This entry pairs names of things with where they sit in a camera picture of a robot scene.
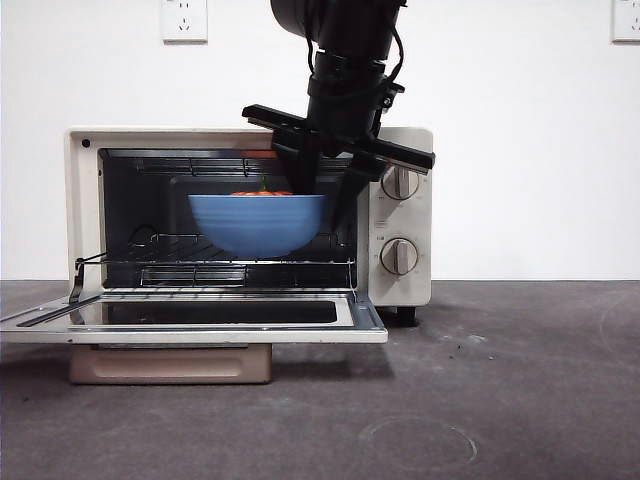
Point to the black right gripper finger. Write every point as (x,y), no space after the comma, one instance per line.
(300,170)
(357,185)

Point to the orange pumpkin with green stem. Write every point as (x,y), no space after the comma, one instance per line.
(260,192)

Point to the blue ribbed bowl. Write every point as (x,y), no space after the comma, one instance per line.
(255,225)

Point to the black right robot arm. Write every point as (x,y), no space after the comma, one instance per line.
(340,25)

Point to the beige oven knob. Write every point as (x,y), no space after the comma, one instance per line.
(399,256)
(400,186)

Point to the white toaster oven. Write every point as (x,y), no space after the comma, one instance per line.
(75,200)

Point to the white wall socket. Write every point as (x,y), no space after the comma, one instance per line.
(626,22)
(184,22)

